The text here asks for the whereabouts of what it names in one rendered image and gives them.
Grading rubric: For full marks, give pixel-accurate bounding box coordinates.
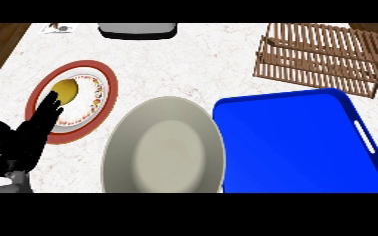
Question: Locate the large grey bowl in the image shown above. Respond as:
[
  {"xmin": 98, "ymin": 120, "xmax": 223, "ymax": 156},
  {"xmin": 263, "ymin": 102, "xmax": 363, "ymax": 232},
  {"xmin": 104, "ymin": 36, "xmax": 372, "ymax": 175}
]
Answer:
[{"xmin": 101, "ymin": 95, "xmax": 228, "ymax": 194}]

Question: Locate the white patterned plate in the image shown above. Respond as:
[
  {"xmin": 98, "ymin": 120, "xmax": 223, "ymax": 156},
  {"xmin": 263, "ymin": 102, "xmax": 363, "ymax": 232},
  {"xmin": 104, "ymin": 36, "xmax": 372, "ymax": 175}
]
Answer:
[{"xmin": 34, "ymin": 72, "xmax": 110, "ymax": 134}]

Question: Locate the red round placemat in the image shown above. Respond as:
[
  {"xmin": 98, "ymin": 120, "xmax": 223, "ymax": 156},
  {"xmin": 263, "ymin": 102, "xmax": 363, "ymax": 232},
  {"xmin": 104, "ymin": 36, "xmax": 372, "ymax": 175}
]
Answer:
[{"xmin": 24, "ymin": 59, "xmax": 120, "ymax": 145}]

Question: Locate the brown wooden slatted shelf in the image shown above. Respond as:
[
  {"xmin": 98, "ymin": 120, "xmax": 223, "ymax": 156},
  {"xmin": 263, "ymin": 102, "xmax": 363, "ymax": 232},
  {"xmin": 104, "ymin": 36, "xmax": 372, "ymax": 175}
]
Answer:
[{"xmin": 253, "ymin": 23, "xmax": 378, "ymax": 99}]

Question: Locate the blue tray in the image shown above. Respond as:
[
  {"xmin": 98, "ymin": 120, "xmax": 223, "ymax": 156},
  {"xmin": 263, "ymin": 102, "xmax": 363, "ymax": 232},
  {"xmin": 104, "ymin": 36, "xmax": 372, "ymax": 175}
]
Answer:
[{"xmin": 211, "ymin": 87, "xmax": 378, "ymax": 194}]

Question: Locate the brown wooden furniture edge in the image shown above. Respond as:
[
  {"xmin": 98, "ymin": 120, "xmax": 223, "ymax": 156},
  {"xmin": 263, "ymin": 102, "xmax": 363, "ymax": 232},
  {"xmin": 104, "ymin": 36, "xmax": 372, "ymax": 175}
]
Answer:
[{"xmin": 0, "ymin": 23, "xmax": 33, "ymax": 68}]

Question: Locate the grey and black appliance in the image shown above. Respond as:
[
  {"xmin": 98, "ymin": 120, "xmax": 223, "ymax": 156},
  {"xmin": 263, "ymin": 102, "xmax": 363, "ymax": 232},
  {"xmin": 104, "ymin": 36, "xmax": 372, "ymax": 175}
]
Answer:
[{"xmin": 96, "ymin": 23, "xmax": 179, "ymax": 41}]

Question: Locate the yellow round food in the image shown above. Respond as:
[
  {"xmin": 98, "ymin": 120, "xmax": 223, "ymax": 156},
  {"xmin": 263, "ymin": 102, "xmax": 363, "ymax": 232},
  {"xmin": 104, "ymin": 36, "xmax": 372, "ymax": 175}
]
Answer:
[{"xmin": 52, "ymin": 79, "xmax": 81, "ymax": 106}]

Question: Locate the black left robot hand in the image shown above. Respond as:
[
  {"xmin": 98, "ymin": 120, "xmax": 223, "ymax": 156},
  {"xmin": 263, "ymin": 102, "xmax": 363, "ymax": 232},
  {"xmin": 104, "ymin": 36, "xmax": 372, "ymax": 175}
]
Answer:
[{"xmin": 0, "ymin": 90, "xmax": 65, "ymax": 174}]

